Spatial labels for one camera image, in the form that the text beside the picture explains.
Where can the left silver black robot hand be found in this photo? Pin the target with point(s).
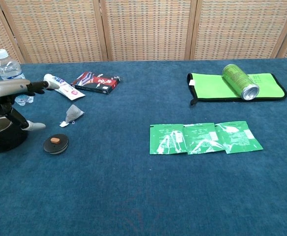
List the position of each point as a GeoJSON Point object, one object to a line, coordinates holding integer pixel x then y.
{"type": "Point", "coordinates": [3, 91]}

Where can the black teapot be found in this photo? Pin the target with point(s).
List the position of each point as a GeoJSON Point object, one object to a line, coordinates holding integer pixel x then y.
{"type": "Point", "coordinates": [6, 142]}

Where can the black teapot lid orange knob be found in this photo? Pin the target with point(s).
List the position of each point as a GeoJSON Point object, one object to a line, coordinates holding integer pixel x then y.
{"type": "Point", "coordinates": [56, 145]}

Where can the clear Aquafina water bottle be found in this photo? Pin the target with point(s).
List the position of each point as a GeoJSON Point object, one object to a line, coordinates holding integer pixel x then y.
{"type": "Point", "coordinates": [6, 67]}

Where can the white toothpaste tube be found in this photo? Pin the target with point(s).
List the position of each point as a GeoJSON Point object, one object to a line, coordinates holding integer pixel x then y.
{"type": "Point", "coordinates": [65, 88]}

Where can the grey pyramid tea bag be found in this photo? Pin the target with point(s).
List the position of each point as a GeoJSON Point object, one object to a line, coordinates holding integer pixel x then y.
{"type": "Point", "coordinates": [73, 113]}

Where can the black red printed box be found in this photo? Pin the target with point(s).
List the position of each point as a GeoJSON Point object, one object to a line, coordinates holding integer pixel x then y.
{"type": "Point", "coordinates": [96, 83]}

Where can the blue table cloth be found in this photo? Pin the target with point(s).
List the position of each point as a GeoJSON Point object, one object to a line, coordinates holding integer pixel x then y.
{"type": "Point", "coordinates": [123, 186]}

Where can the woven wicker folding screen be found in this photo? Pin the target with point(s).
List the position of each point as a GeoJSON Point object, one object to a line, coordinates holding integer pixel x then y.
{"type": "Point", "coordinates": [146, 29]}

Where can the green tea sachet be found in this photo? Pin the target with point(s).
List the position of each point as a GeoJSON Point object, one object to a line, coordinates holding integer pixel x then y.
{"type": "Point", "coordinates": [239, 136]}
{"type": "Point", "coordinates": [202, 138]}
{"type": "Point", "coordinates": [166, 138]}

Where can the green cloth black trim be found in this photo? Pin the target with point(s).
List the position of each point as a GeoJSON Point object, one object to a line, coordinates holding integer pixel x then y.
{"type": "Point", "coordinates": [209, 87]}

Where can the green drink can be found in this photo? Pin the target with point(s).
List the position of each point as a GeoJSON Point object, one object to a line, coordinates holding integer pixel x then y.
{"type": "Point", "coordinates": [239, 79]}

